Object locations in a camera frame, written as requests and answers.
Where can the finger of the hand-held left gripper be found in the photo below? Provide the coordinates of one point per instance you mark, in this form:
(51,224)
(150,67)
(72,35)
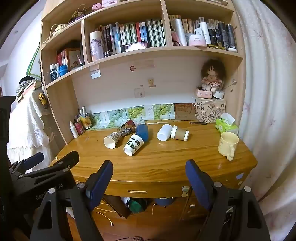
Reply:
(69,160)
(33,160)

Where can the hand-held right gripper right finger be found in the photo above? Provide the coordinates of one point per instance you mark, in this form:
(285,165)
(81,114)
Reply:
(198,183)

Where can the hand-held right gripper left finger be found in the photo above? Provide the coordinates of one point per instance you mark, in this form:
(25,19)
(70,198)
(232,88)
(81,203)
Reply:
(99,183)

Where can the white patterned paper cup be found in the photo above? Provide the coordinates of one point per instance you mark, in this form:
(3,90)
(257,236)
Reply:
(111,139)

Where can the white panda paper cup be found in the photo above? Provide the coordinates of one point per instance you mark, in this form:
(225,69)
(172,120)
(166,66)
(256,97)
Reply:
(134,144)

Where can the brown sleeved paper cup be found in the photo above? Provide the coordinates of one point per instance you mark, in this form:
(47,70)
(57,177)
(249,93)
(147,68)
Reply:
(180,133)

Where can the dark printed paper cup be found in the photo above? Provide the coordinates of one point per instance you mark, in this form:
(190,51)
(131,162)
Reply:
(126,128)

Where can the plain white cup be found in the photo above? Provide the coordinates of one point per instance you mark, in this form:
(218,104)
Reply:
(163,132)

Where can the blue cup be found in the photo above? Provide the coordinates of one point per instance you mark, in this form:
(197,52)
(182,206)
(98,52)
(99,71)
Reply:
(142,132)

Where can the white spray bottle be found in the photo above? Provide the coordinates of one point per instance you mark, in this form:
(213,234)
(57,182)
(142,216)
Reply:
(73,131)

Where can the white hanging garment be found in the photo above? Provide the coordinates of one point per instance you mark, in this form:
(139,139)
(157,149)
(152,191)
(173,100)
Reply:
(25,125)

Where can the blue round container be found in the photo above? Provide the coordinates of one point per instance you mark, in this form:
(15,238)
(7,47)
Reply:
(164,201)

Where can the yellow printed bottle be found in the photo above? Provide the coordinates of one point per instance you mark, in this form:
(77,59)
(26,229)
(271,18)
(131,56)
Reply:
(86,121)

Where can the wooden desk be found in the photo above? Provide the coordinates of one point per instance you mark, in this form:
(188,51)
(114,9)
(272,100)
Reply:
(161,162)

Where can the green bag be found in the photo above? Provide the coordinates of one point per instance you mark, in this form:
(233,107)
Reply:
(137,205)

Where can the cream ceramic mug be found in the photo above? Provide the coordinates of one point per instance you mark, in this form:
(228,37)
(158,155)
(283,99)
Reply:
(227,143)

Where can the green leaf printed card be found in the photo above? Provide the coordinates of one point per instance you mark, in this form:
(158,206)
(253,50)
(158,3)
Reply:
(116,117)
(135,113)
(101,119)
(163,111)

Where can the black pen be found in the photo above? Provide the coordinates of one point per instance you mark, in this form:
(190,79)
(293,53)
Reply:
(197,122)

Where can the wooden bookshelf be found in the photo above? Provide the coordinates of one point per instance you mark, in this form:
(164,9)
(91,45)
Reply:
(64,99)

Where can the yellow small toy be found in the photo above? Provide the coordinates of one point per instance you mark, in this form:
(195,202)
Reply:
(42,98)

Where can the green tissue box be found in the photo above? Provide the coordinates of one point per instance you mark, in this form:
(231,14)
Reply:
(225,126)

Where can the brown printed card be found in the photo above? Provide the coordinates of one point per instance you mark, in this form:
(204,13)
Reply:
(185,111)

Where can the beige patterned storage box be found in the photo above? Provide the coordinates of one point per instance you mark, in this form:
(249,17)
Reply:
(209,110)

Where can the dark small bottle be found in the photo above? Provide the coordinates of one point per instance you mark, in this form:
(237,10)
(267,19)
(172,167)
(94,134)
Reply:
(53,73)

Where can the blue jar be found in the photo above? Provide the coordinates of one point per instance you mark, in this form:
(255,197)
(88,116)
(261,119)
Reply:
(63,71)

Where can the pink small box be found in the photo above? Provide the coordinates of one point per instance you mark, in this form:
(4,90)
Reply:
(203,93)

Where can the white round device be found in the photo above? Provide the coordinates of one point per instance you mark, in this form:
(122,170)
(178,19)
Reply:
(218,94)

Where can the green framed board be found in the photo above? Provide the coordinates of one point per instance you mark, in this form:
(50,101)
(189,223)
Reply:
(34,62)

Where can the red books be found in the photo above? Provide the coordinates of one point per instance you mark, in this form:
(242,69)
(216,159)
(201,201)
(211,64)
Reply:
(67,56)

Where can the white curtain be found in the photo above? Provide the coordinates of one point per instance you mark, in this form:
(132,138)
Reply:
(268,104)

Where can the brown haired doll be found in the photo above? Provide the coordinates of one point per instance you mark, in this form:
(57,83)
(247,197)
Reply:
(211,74)

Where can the pink white thermos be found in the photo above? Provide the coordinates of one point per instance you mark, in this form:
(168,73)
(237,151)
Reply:
(96,46)

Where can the row of dark books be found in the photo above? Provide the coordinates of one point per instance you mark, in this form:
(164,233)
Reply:
(134,34)

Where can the white cream jar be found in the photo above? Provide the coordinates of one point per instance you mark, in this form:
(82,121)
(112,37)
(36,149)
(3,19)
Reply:
(198,40)

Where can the dried flower basket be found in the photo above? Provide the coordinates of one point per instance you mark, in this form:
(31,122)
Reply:
(77,15)

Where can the black tube bottle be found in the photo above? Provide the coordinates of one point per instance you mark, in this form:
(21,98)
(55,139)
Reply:
(222,34)
(231,37)

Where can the white tall bottle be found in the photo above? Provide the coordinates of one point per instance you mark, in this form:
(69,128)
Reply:
(204,32)

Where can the clear plastic roll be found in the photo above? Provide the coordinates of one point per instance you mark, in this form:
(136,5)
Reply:
(180,32)

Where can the pink tape roll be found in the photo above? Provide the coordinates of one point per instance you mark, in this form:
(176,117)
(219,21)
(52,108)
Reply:
(97,6)

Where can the row of pale books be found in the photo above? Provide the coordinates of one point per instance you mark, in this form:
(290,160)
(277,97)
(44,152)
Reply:
(187,23)

